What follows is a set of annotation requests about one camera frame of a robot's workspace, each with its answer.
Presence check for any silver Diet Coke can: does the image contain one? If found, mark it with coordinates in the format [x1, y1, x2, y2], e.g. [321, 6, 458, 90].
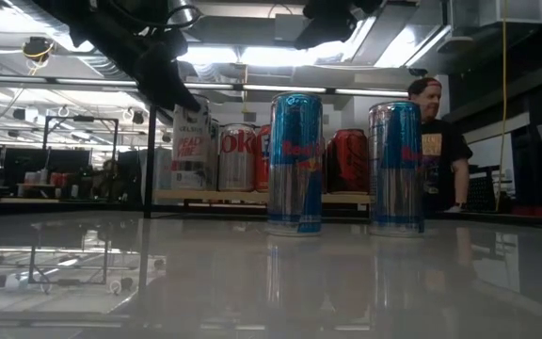
[217, 122, 258, 192]

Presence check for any black round ceiling device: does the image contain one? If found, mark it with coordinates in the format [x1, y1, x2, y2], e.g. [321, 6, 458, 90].
[21, 36, 56, 63]

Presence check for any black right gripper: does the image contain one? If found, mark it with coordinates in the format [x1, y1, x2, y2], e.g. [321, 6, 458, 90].
[294, 0, 386, 50]

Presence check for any black computer monitor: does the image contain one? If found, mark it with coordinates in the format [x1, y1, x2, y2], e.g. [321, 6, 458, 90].
[2, 148, 49, 187]
[47, 149, 93, 176]

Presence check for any white ceiling unit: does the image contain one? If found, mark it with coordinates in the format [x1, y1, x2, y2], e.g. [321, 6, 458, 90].
[479, 0, 542, 25]

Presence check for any bright ceiling light panel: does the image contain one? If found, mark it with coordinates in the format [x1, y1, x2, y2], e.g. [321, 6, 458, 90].
[176, 42, 331, 67]
[374, 23, 454, 70]

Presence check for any black can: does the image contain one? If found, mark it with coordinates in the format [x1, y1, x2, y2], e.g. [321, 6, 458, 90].
[170, 96, 212, 191]

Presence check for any black aluminium table frame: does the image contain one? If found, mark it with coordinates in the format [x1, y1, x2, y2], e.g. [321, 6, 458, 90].
[0, 200, 542, 232]

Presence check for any dark red soda can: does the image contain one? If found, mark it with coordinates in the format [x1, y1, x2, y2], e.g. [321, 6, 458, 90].
[326, 128, 370, 195]

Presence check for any blue silver Red Bull can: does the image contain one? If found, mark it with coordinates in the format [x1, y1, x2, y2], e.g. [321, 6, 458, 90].
[368, 99, 425, 238]
[266, 91, 324, 237]

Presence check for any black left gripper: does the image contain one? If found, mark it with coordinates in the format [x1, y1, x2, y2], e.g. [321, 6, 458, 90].
[132, 40, 202, 113]

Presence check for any standing person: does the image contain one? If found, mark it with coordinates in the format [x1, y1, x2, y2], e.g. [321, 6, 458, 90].
[406, 76, 473, 216]

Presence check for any silver ventilation duct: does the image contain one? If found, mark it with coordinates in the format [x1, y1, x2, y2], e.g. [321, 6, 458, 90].
[167, 0, 201, 28]

